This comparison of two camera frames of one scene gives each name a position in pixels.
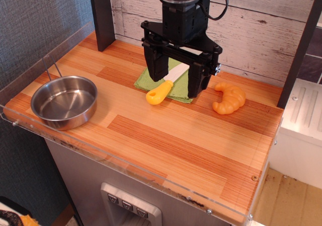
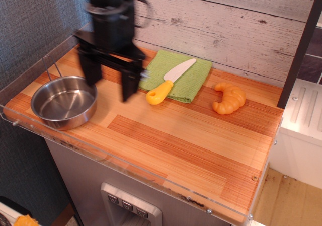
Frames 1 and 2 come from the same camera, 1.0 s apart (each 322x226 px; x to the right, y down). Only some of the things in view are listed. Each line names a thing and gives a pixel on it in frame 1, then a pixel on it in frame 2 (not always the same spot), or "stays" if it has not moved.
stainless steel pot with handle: (64, 102) stays
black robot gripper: (182, 35) -> (112, 39)
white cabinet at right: (297, 153) stays
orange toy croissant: (233, 98) stays
